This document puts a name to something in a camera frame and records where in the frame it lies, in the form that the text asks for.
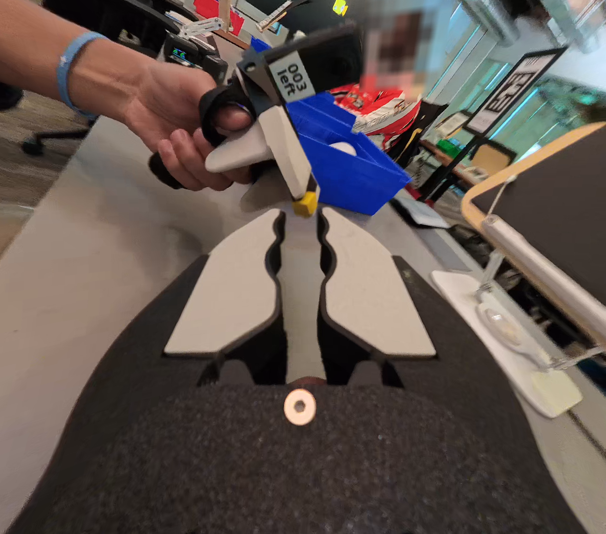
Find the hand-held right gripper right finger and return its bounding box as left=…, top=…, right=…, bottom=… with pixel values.
left=317, top=207, right=437, bottom=358

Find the black device green display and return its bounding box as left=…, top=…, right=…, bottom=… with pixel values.
left=162, top=32, right=229, bottom=81

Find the person's left forearm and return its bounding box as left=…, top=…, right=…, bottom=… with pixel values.
left=0, top=0, right=143, bottom=119

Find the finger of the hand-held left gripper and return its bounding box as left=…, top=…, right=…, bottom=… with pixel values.
left=258, top=106, right=313, bottom=201
left=282, top=103, right=320, bottom=195

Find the dark grey flat case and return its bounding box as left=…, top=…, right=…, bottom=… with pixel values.
left=389, top=194, right=451, bottom=230

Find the red tray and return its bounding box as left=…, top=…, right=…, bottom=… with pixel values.
left=193, top=0, right=246, bottom=36

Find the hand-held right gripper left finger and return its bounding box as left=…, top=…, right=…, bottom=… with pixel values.
left=163, top=208, right=286, bottom=357

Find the black office chair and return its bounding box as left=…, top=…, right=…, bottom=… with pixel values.
left=86, top=0, right=200, bottom=52

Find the white upright stick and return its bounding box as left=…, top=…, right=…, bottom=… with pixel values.
left=256, top=0, right=293, bottom=33

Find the framed black-white marker sign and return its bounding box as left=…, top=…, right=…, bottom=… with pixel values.
left=465, top=46, right=570, bottom=138

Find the blue wristband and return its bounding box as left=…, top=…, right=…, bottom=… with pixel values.
left=56, top=31, right=110, bottom=119

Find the small yellow cube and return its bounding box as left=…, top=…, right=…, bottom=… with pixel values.
left=292, top=191, right=318, bottom=218

